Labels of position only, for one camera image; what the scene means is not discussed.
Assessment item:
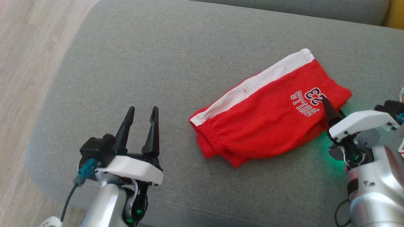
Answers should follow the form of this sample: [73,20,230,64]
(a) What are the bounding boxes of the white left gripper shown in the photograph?
[95,106,164,186]

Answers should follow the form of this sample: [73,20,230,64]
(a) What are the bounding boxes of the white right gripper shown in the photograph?
[320,97,401,142]

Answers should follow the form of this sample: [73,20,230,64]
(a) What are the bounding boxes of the red white basketball shorts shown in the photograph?
[189,48,353,168]

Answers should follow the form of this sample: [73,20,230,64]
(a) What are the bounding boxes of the red white basketball jersey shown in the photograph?
[398,88,404,157]

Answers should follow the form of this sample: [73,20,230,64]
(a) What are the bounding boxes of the wide grey sofa seat cushion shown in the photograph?
[26,0,404,227]

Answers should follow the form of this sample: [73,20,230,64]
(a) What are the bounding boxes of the grey sofa backrest cushion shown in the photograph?
[189,0,391,26]

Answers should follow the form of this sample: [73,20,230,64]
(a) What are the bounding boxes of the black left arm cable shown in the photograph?
[60,159,98,223]

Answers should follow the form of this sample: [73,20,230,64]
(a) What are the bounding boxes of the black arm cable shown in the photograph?
[334,113,404,227]
[60,159,98,223]

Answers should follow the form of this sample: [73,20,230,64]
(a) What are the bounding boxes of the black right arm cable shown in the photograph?
[334,113,404,227]

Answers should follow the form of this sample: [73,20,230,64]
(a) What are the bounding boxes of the white paper cable tag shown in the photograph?
[39,216,63,227]

